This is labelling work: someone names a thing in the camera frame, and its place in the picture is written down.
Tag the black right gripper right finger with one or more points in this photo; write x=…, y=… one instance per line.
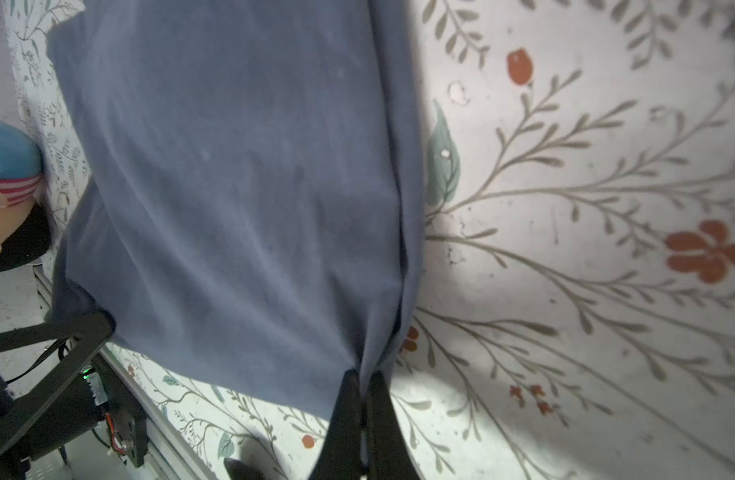
x=387, y=455

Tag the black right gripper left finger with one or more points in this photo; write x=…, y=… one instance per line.
x=340, y=456

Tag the grey tank top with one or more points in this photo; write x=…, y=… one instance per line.
x=254, y=216

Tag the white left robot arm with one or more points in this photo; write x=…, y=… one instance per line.
x=78, y=393

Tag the plush doll toy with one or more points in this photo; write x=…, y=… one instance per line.
x=24, y=227

